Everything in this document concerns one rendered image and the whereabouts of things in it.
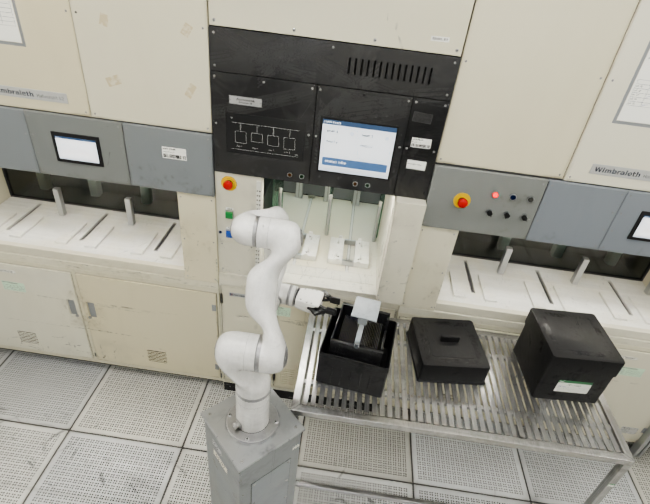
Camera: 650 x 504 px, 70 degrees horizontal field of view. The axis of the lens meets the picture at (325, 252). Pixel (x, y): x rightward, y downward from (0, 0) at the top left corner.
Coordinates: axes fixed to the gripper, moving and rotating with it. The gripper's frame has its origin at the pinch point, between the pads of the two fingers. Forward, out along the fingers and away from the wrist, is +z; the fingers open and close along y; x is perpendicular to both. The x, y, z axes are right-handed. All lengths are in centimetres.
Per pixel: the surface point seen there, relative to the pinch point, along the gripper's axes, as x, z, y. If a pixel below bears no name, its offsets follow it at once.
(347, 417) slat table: -30.1, 14.9, 25.8
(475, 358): -19, 61, -11
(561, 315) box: -3, 93, -34
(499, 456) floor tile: -105, 99, -33
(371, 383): -22.6, 20.9, 13.3
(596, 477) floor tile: -104, 150, -37
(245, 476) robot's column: -38, -14, 55
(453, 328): -19, 51, -27
